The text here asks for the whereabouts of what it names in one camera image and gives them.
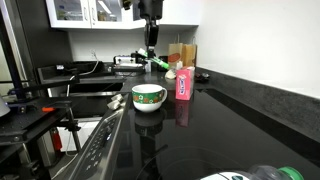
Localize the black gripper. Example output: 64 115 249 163
144 19 159 59

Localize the green marker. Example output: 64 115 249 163
138 48 170 70

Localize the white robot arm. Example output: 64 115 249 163
138 0 163 59

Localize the white and green mug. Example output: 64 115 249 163
132 84 167 113

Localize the silver toaster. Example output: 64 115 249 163
113 55 145 75

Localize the brown paper bag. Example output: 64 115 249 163
168 43 197 67

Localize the pink Sweet'N Low box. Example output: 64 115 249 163
176 66 195 100

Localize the stove control panel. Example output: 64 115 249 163
53 93 130 180

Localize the clear bottle with green cap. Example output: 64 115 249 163
199 165 305 180

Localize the white wall cabinet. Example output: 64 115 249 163
45 0 202 30

